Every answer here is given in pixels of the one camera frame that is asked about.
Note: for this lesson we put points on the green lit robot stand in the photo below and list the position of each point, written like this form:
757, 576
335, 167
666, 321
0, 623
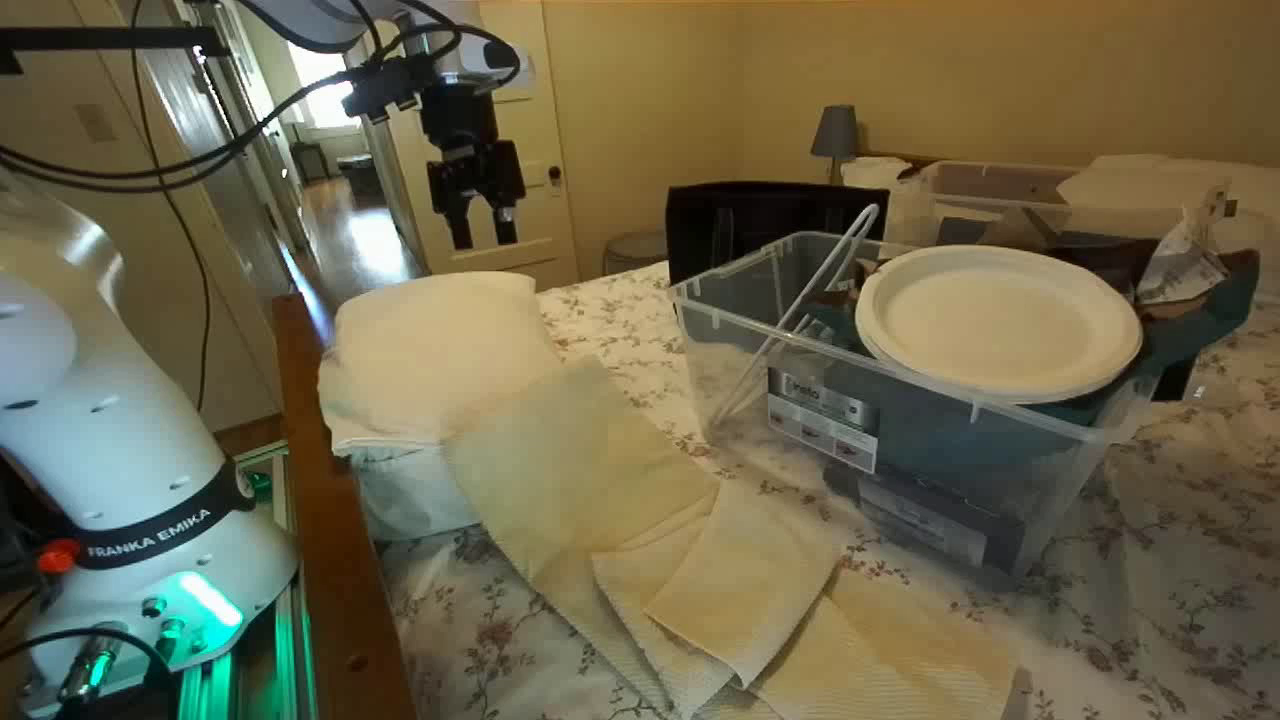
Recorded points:
275, 640

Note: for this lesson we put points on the white plastic container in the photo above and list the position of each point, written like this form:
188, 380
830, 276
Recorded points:
986, 202

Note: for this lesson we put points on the black handbag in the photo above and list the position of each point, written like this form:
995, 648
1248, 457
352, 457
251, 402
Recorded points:
761, 221

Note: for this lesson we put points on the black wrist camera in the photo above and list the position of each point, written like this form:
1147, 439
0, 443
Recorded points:
386, 84

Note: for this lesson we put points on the white panel door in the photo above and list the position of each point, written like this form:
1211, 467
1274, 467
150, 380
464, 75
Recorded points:
534, 161

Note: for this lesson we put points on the clear plastic storage bin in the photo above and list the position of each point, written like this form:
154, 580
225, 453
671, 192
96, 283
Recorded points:
935, 483

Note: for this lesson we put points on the white paper plate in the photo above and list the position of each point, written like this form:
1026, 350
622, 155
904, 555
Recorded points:
1003, 321

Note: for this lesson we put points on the brown wooden bed frame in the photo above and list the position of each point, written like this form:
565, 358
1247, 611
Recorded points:
335, 560

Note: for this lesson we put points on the black metal bar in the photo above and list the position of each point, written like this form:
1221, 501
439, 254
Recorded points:
107, 43

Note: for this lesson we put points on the white pillow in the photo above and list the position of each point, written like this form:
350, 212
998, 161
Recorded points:
427, 344

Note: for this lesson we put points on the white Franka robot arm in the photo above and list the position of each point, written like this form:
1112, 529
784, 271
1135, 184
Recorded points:
107, 443

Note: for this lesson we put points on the pale yellow waffle towel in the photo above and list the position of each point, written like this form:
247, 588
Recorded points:
603, 494

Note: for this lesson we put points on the white plastic clothes hanger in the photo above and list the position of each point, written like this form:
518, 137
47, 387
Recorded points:
800, 305

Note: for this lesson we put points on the crumpled clear plastic bag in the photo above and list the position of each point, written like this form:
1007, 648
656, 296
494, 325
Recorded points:
1182, 263

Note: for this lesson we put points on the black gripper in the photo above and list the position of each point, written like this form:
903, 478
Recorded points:
461, 122

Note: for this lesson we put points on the floral print bedsheet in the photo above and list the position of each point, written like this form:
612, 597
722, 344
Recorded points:
1172, 572

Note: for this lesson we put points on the grey table lamp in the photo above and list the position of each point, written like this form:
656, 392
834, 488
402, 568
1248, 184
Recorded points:
839, 134

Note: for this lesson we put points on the round grey stool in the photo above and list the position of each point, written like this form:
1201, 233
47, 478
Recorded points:
632, 249

